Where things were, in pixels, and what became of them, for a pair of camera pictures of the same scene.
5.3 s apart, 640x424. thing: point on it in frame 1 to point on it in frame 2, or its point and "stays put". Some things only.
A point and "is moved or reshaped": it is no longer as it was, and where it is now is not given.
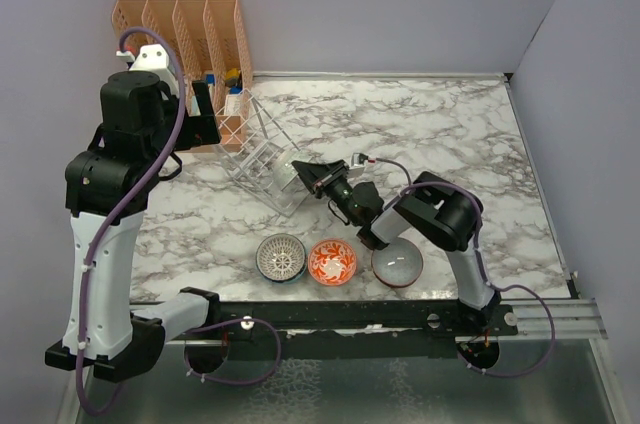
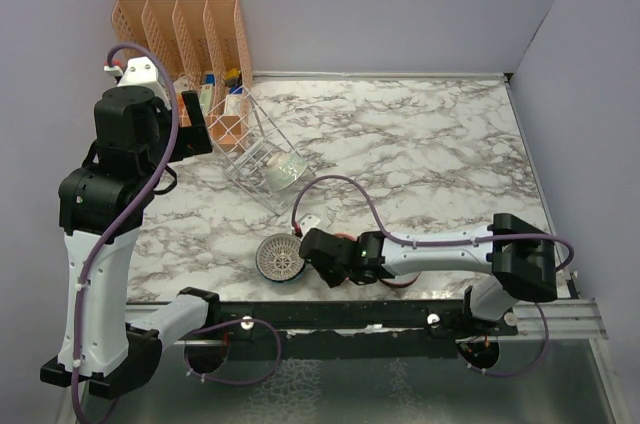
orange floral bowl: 332,262 is moved or reshaped
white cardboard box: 232,104 stays put
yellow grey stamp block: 232,77 stays put
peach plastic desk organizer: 210,38 stays put
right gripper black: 315,176 to 332,280
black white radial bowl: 281,258 stays put
